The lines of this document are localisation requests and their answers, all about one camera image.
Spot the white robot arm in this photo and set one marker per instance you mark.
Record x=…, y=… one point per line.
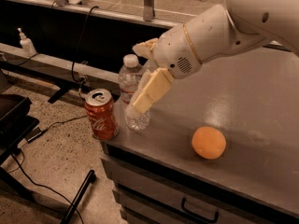
x=236, y=27

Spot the small black floor device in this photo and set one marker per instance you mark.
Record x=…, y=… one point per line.
x=35, y=133

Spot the orange fruit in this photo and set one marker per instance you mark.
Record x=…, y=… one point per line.
x=208, y=142

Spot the grey cabinet drawer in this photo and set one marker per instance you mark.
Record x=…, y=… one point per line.
x=161, y=201

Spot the metal railing post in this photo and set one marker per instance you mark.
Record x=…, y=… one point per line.
x=148, y=11

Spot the clear plastic water bottle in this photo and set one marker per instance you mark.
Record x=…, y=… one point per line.
x=129, y=77

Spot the black equipment stand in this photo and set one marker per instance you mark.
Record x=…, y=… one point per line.
x=15, y=124

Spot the red coke can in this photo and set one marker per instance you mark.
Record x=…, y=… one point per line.
x=99, y=106

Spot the white pump dispenser bottle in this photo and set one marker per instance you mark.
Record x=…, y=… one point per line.
x=26, y=44

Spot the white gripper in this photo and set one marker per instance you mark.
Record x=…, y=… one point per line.
x=175, y=52

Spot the black chair base leg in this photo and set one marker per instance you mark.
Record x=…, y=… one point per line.
x=73, y=207

